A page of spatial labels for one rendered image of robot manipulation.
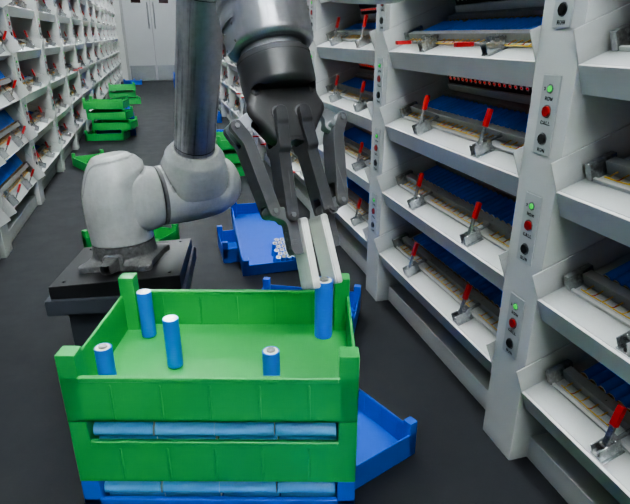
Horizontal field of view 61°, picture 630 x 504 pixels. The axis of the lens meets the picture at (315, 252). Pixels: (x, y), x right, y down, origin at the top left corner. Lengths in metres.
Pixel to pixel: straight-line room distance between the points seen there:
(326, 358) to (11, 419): 0.87
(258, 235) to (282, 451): 1.45
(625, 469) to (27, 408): 1.17
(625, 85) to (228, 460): 0.68
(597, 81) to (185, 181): 0.91
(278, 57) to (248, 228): 1.51
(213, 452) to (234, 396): 0.08
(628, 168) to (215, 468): 0.70
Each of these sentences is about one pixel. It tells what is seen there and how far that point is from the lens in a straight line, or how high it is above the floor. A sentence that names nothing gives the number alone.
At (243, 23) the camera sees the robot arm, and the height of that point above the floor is 0.78.
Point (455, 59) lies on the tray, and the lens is 1.20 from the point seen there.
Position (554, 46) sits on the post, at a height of 0.75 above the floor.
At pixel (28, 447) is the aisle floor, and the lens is 1.29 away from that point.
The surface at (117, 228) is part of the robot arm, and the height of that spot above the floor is 0.34.
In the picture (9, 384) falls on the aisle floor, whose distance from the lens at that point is 1.50.
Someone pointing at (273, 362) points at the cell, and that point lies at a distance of 0.57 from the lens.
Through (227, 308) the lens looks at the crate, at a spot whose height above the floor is 0.43.
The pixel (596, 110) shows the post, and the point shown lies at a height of 0.66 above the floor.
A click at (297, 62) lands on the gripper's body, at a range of 0.54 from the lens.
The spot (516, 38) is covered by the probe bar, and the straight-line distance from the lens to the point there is 1.11.
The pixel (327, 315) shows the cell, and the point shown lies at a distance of 0.54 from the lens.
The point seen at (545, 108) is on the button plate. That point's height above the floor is 0.66.
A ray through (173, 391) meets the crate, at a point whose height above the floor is 0.44.
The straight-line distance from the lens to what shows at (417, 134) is 1.35.
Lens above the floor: 0.77
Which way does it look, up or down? 22 degrees down
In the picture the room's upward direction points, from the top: straight up
